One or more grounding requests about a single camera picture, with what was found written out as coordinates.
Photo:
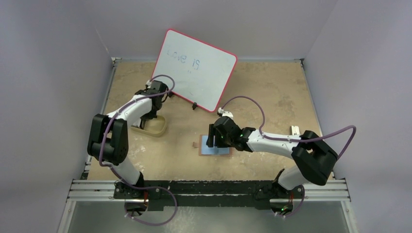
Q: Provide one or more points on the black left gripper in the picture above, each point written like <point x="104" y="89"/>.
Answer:
<point x="148" y="116"/>

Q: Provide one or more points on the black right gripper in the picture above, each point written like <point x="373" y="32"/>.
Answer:
<point x="211" y="136"/>

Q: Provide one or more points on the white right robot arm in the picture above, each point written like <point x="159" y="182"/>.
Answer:
<point x="314" y="159"/>

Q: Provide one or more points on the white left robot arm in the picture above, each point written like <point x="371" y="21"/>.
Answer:
<point x="108" y="137"/>

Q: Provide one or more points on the cream oval tray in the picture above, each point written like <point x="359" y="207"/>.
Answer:
<point x="152" y="127"/>

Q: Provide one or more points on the pink framed whiteboard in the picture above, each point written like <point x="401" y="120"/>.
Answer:
<point x="198" y="71"/>

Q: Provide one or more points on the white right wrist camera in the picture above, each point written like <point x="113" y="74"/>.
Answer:
<point x="222" y="113"/>

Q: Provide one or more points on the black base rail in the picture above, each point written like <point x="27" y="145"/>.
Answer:
<point x="154" y="195"/>

